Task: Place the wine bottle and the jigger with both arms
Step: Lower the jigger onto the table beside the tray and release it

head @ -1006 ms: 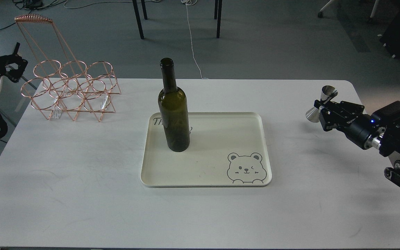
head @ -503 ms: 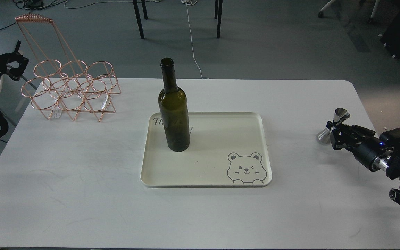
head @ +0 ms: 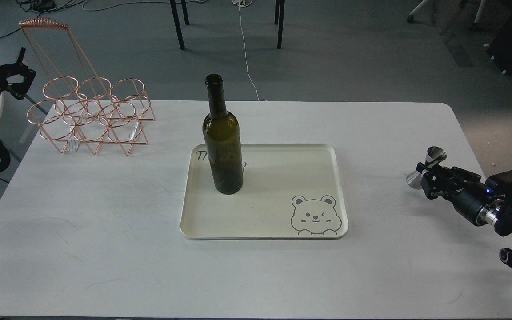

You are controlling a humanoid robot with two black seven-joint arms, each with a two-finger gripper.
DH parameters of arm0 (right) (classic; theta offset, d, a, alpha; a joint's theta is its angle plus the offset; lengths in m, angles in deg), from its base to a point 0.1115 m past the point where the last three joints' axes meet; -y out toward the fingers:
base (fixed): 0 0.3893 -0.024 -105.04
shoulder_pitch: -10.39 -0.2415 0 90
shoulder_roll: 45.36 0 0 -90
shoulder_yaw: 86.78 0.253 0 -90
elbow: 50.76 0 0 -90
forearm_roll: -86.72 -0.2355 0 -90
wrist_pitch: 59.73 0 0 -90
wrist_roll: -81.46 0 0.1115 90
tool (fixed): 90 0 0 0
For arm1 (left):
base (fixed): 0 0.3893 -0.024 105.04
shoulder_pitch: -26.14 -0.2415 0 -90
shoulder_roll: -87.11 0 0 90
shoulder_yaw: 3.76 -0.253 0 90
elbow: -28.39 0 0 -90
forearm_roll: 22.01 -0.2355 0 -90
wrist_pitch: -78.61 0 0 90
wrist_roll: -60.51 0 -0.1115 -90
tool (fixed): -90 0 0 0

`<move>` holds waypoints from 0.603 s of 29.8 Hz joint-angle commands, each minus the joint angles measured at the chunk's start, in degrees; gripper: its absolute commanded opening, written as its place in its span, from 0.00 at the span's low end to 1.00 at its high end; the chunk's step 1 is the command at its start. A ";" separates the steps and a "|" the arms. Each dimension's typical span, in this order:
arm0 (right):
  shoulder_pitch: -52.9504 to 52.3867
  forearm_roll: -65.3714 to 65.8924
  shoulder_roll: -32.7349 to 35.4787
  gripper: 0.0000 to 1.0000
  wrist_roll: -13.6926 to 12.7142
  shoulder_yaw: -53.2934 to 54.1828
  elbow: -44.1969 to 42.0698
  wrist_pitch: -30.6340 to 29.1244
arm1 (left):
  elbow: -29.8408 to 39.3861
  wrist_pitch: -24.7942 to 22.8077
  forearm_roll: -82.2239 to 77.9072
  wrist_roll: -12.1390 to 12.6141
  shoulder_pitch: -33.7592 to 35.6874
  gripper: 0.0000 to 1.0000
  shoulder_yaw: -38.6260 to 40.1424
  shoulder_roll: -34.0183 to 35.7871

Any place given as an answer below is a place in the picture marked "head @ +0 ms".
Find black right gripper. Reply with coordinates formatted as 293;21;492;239
416;163;490;226

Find steel double jigger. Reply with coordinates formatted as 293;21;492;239
405;146;447;190

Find dark green wine bottle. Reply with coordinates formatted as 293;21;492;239
202;73;243;195

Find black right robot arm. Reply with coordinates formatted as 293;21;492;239
415;163;512;268

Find cream bear serving tray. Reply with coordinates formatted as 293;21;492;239
180;144;349;240

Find black table legs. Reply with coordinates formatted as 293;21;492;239
169;0;286;51

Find copper wire bottle rack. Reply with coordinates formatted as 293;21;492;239
20;17;156;156

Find black floor cables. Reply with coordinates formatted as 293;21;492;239
16;0;88;14

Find white floor cable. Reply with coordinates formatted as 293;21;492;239
232;0;268;102

